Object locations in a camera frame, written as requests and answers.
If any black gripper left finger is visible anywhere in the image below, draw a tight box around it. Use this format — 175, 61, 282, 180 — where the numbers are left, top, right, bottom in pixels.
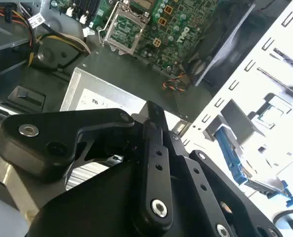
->
0, 100, 174, 232

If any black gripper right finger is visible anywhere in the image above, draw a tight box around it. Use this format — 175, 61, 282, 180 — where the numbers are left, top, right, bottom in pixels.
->
158, 106, 284, 237

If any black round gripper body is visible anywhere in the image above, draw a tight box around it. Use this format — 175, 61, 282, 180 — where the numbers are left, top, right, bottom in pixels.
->
26, 158, 227, 237

